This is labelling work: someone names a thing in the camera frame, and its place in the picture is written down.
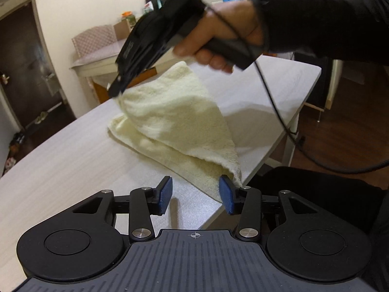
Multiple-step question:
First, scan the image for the group of shoes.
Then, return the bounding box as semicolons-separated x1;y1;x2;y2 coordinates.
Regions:
1;109;51;175

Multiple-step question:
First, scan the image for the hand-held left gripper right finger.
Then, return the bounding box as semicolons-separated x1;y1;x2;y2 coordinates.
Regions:
219;174;320;241

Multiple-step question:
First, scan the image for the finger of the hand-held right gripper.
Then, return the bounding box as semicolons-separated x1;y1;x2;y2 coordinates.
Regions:
107;63;147;98

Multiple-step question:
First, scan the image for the cream terry towel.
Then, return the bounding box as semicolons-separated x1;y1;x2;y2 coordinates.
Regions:
108;61;243;203

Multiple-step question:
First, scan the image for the black cabinet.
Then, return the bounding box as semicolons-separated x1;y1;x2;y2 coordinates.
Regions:
292;50;335;123

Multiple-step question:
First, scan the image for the pink patterned board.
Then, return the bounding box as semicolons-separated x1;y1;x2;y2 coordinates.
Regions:
72;24;116;61

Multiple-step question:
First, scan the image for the person's right hand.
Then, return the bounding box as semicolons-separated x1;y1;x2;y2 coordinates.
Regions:
173;0;265;74

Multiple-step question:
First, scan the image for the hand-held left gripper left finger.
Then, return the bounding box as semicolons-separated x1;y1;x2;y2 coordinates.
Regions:
71;176;174;241

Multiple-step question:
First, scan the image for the dark wooden door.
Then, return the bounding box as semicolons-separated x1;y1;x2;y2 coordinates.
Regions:
0;0;76;131

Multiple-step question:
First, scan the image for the person's black clothing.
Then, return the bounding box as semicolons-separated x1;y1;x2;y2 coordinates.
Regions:
255;166;389;283

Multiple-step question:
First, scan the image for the person's right forearm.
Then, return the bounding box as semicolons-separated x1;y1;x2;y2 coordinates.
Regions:
248;0;389;67

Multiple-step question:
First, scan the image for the open cardboard box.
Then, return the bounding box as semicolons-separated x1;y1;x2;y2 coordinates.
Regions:
113;18;135;41

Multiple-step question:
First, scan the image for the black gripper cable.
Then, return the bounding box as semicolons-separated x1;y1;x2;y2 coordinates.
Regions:
254;58;389;172

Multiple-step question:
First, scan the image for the cream side table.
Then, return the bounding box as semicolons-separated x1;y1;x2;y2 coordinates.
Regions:
71;38;154;104

